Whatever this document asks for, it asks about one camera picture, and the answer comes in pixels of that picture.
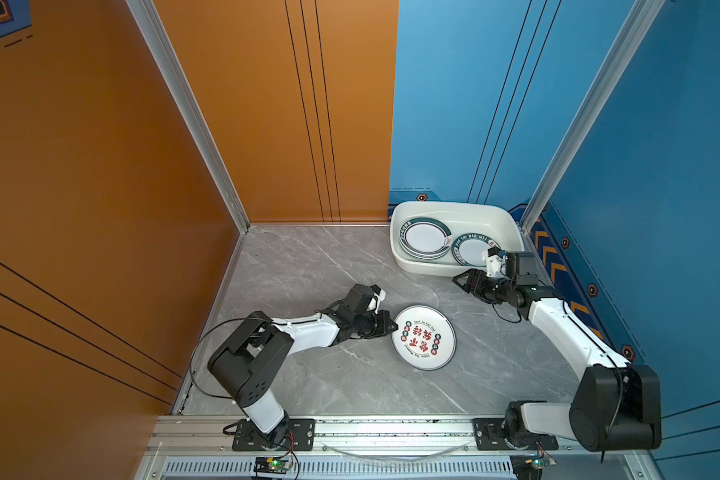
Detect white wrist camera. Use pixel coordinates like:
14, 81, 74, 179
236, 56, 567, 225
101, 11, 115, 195
367, 285, 386, 313
482, 247, 506, 278

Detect green lettered rim plate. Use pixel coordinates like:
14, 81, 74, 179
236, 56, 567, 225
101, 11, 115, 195
451, 232, 501, 267

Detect green circuit board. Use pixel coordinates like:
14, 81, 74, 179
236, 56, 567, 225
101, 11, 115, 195
510, 456, 557, 480
252, 456, 297, 480

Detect green circuit board right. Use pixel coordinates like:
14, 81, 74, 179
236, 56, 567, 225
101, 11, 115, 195
510, 456, 557, 480

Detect white plastic bin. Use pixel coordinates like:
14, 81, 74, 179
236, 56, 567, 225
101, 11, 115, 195
390, 201, 524, 277

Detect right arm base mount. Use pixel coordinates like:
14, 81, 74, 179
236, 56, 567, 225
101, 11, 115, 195
472, 417, 559, 451

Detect white plate red characters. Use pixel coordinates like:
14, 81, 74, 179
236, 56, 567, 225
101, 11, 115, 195
391, 305, 457, 371

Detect aluminium corner post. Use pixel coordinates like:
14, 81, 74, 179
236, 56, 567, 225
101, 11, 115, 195
519, 0, 665, 235
126, 0, 250, 234

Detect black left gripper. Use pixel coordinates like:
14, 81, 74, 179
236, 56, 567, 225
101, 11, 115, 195
351, 310, 400, 338

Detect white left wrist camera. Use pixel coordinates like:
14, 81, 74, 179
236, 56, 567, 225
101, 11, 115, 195
367, 285, 386, 313

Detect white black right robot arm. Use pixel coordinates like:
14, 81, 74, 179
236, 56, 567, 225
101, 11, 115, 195
452, 248, 663, 453

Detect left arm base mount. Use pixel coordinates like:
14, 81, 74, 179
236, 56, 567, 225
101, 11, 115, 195
232, 417, 316, 452

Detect green circuit board left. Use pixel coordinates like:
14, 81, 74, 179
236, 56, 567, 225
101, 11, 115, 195
252, 456, 297, 480

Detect aluminium corner post left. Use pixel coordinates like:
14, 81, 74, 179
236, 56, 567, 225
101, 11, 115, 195
126, 0, 250, 234

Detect aluminium corner post right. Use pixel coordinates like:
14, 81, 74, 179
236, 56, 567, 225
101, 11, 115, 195
519, 0, 665, 235

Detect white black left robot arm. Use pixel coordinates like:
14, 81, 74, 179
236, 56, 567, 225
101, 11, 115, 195
207, 284, 398, 447

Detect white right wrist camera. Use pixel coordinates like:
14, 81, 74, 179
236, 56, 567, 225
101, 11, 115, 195
482, 247, 506, 278

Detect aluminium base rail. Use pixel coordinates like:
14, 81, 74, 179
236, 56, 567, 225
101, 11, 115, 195
140, 413, 646, 457

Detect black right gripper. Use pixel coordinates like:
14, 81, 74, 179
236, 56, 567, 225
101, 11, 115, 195
451, 268, 515, 303

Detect green red rim plate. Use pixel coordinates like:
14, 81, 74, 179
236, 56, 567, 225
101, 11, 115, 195
399, 217, 452, 260

